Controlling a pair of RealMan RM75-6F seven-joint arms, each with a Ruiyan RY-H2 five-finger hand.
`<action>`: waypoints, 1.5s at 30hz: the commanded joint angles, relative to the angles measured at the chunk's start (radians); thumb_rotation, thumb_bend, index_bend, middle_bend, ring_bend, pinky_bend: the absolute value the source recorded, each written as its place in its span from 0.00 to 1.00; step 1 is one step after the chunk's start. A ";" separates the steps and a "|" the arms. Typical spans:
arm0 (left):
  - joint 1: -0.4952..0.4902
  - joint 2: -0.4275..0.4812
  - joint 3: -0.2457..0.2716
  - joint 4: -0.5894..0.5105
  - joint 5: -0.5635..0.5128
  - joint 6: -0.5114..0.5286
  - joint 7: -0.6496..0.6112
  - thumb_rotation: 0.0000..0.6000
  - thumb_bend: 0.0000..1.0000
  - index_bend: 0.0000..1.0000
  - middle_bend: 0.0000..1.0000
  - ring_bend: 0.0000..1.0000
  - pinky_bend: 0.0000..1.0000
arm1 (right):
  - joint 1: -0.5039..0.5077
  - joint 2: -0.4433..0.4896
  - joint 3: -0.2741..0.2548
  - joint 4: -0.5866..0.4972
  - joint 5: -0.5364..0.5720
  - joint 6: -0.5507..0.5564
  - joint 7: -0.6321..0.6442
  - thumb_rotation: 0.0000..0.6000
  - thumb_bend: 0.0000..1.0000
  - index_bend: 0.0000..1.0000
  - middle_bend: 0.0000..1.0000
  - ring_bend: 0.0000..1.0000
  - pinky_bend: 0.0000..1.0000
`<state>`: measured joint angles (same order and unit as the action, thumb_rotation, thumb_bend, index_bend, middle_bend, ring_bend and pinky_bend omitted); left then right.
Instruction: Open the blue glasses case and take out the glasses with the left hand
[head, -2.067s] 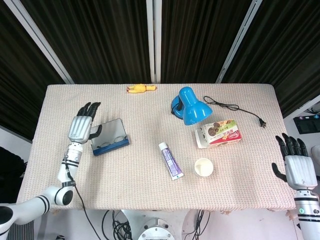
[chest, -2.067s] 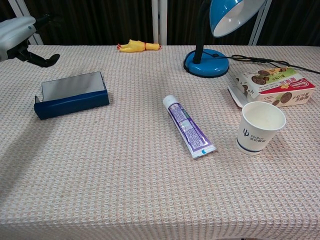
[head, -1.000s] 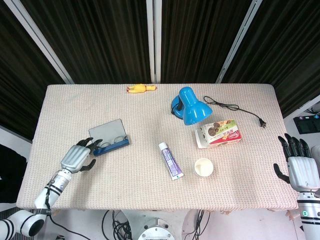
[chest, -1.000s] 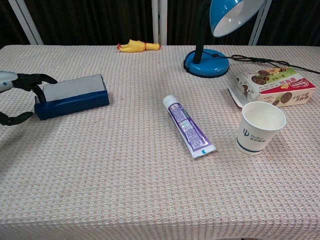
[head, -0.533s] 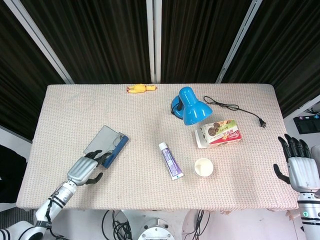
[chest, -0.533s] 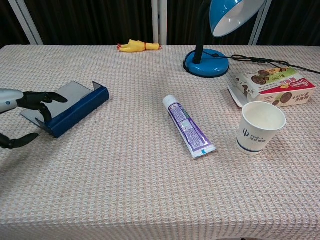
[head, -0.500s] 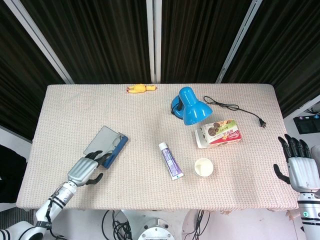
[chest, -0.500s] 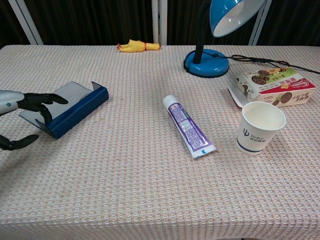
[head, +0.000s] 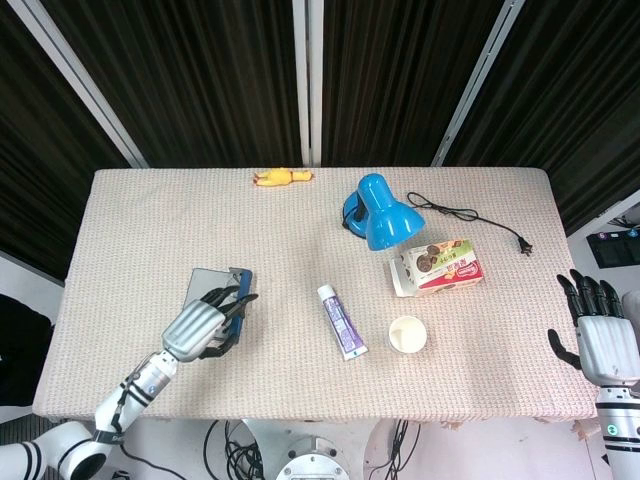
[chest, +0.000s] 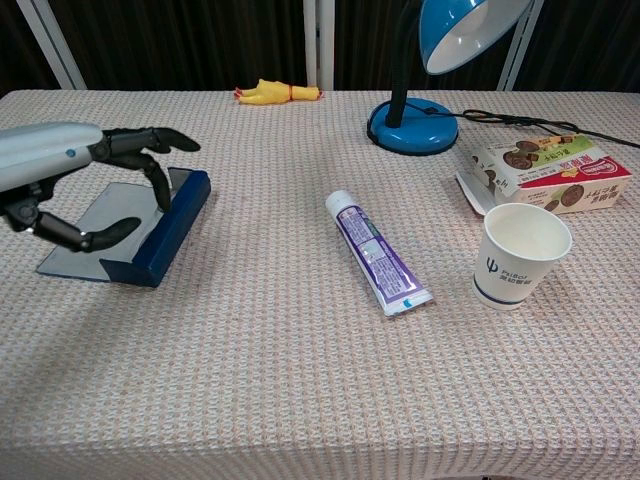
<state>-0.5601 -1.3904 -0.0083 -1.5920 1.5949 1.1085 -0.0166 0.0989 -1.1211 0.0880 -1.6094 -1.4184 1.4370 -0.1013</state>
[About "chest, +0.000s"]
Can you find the purple white toothpaste tube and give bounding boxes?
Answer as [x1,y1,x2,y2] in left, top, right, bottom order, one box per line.
[324,189,435,318]

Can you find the white frame post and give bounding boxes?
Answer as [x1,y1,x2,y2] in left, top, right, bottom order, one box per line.
[14,0,89,91]
[302,0,335,92]
[496,0,545,92]

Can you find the white paper cup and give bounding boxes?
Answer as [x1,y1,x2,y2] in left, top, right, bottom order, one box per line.
[471,202,573,311]

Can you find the table with beige tablecloth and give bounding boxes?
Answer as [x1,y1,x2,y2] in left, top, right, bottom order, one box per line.
[0,89,640,480]

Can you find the black lamp power cable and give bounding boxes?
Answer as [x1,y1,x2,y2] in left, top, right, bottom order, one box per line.
[424,107,640,149]

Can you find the blue desk lamp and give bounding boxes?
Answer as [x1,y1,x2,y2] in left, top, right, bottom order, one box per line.
[366,0,532,156]

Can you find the cookie carton box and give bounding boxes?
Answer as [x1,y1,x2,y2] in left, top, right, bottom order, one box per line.
[454,133,634,217]

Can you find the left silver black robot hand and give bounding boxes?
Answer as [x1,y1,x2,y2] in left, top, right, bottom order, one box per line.
[0,122,202,254]

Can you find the yellow rubber chicken toy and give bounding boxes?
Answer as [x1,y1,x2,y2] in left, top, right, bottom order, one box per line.
[233,78,324,106]

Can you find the blue glasses case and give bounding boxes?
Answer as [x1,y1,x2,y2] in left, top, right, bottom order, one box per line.
[35,167,212,289]

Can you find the black pleated curtain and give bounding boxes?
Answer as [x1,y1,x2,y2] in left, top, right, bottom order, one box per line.
[0,0,640,96]

